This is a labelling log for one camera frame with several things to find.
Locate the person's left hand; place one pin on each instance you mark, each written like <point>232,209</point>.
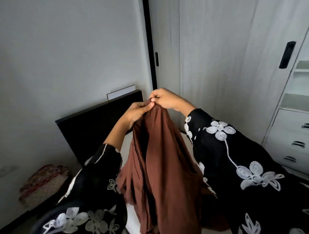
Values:
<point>138,112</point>

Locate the person's right hand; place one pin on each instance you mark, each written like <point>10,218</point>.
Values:
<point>167,98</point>

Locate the dark wooden bed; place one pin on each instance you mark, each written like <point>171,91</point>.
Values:
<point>91,130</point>

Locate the brown bed sheet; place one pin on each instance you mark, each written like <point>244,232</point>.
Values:
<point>164,168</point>

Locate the red patterned bedsheet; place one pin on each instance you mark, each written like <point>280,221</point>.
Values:
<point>43,183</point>

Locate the person's left forearm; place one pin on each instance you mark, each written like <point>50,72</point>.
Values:
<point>117,135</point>

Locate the person's right forearm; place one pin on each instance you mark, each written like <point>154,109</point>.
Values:
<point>186,107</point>

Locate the white board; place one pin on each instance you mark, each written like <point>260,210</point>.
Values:
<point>120,92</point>

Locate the white mattress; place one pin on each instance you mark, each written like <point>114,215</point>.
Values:
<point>126,149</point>

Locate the black recessed door pull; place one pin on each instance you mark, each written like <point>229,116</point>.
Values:
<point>287,55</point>
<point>157,59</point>

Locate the white wardrobe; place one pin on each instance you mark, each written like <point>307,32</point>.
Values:
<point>229,60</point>

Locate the black floral blouse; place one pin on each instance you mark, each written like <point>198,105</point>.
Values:
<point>241,192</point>

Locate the white wall socket plate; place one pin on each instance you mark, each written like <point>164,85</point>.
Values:
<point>8,170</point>

